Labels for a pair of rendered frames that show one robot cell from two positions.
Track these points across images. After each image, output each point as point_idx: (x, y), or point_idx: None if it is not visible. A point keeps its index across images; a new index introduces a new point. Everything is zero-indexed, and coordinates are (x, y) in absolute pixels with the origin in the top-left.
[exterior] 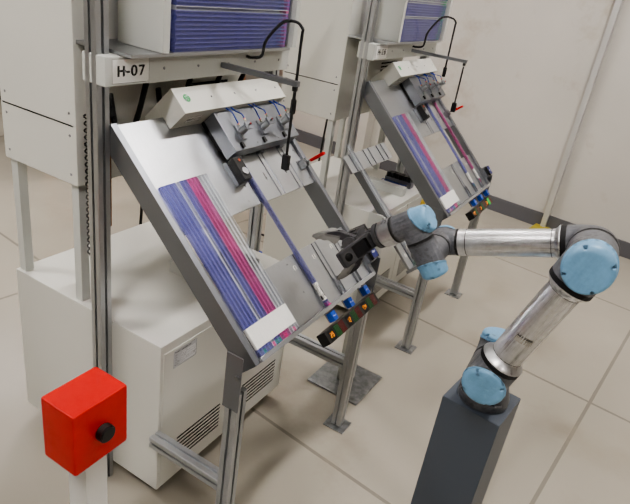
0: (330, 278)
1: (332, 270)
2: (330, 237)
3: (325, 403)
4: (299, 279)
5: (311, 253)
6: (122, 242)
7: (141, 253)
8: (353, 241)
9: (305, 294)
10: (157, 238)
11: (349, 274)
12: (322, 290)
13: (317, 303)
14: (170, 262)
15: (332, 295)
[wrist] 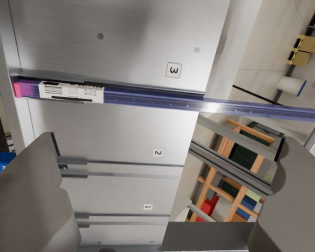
0: (90, 157)
1: (103, 175)
2: None
3: (4, 118)
4: (139, 56)
5: (167, 151)
6: (241, 44)
7: (231, 41)
8: None
9: (90, 36)
10: (226, 73)
11: None
12: (73, 110)
13: (45, 59)
14: (224, 35)
15: (47, 131)
